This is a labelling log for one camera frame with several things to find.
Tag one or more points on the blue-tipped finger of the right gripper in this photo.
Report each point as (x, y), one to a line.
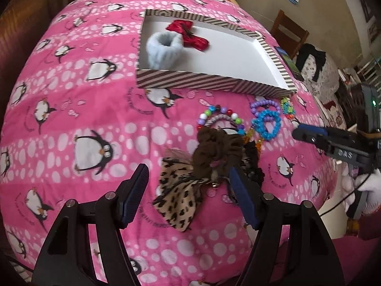
(317, 136)

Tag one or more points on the brown velvet scrunchie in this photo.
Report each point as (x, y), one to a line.
(217, 152)

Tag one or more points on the white floral black-bow cushion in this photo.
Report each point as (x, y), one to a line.
(319, 71)

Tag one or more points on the white gloved hand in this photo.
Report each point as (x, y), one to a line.
(371, 187)

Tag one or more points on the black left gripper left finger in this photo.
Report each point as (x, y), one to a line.
(66, 256)

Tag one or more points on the light blue fluffy scrunchie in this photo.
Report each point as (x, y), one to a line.
(164, 49)

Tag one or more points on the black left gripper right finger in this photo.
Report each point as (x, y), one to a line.
(311, 257)

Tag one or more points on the pink penguin blanket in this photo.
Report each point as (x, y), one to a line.
(77, 125)

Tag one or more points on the red satin bow clip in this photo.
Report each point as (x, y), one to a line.
(184, 27)

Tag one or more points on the wooden chair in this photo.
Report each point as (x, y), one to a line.
(288, 34)

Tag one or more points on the striped white cardboard tray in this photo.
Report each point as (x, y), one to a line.
(237, 60)

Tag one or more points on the black scrunchie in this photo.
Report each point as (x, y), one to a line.
(249, 163)

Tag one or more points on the wooden headboard panel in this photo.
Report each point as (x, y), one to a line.
(22, 24)

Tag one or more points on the leopard print bow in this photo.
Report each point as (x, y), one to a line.
(180, 190)

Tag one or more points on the black smartphone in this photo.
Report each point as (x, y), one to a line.
(290, 63)

